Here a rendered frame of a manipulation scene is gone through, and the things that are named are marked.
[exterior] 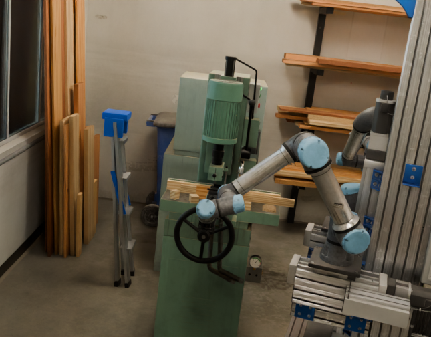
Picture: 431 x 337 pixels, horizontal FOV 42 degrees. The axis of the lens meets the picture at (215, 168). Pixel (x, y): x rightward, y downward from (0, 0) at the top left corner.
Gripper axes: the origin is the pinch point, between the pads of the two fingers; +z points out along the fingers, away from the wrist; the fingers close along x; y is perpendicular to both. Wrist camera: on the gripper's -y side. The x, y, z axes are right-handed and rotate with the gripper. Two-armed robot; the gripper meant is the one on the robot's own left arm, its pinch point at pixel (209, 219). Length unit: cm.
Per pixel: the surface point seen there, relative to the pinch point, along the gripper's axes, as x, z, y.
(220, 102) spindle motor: -2, 2, -59
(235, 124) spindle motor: 6, 11, -52
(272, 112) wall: 29, 233, -152
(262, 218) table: 24.7, 22.9, -8.5
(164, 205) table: -24.8, 22.7, -8.8
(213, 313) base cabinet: 5, 51, 39
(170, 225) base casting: -21.0, 27.7, -0.3
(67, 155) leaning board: -113, 120, -56
